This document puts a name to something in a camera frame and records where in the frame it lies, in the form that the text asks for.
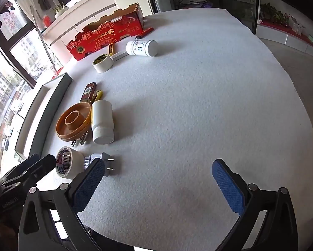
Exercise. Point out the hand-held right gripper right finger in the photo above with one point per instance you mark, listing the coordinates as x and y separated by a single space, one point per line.
228 188

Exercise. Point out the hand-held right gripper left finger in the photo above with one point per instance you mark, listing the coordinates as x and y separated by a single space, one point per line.
89 185

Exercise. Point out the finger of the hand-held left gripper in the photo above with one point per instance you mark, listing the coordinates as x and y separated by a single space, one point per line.
25 164
41 167

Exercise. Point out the white masking tape roll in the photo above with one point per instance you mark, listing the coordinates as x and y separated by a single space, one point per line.
75 162

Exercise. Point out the white power adapter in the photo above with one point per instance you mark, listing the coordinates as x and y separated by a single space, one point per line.
95 157

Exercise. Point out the brown wooden dish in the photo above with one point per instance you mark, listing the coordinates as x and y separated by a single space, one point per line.
67 132

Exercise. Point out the white bottle yellow label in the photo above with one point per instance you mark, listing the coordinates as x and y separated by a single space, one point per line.
102 117

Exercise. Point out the dark green tray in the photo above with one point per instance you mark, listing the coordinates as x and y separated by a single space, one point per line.
55 94

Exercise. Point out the small dark red box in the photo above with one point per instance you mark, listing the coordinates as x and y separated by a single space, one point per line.
88 91

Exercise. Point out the yellow utility knife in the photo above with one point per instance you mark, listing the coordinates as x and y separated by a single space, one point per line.
98 96

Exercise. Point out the masking tape roll yellow core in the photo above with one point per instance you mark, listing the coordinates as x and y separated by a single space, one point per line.
104 66

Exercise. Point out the white bottle blue label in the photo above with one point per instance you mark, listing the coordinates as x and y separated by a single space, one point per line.
142 48

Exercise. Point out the black framed window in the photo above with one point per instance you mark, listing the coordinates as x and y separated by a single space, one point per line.
4 78

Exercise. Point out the metal pole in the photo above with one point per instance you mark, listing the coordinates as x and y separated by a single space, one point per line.
42 40

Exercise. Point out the grey staple block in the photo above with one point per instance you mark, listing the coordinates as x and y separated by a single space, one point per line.
119 56

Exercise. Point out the small yellow box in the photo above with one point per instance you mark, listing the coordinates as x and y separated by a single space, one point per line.
111 49

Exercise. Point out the white window cabinet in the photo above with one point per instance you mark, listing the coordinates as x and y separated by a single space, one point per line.
65 31

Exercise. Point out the red printed cardboard box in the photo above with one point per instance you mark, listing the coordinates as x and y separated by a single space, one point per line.
101 35

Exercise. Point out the white pot with plant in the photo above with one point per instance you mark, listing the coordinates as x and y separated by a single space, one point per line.
61 11

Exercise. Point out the low white bench red top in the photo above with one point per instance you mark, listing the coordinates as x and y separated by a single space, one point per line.
289 40

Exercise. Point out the hanging dark garment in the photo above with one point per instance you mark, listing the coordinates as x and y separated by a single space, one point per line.
44 2

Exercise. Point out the red marker pen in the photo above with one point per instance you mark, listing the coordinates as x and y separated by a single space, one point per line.
146 32

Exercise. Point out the clear plastic box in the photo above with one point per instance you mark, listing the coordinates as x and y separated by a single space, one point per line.
296 26

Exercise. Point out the green houseplant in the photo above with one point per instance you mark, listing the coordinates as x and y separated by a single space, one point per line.
274 14

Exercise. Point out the dark glass cabinet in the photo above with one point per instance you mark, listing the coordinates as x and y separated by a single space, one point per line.
237 2

